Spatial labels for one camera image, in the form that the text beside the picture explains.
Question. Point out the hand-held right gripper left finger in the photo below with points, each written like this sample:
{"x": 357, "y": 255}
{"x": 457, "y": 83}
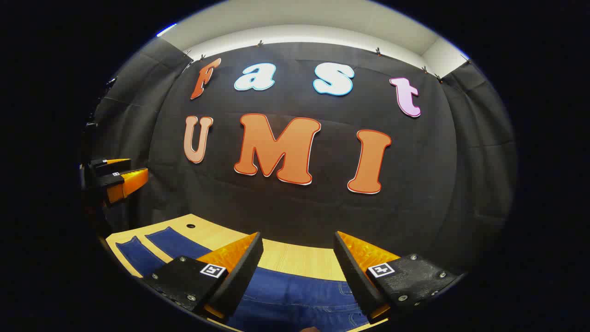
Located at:
{"x": 239, "y": 276}

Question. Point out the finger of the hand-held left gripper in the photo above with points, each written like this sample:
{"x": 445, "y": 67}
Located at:
{"x": 126, "y": 182}
{"x": 108, "y": 166}

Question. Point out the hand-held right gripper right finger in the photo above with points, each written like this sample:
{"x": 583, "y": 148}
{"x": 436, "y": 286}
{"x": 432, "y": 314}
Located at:
{"x": 352, "y": 276}

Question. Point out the blue jeans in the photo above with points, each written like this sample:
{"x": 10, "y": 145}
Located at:
{"x": 295, "y": 295}

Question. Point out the black backdrop cloth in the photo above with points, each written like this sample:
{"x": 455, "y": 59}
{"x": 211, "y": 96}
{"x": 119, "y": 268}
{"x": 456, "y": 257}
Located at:
{"x": 322, "y": 207}

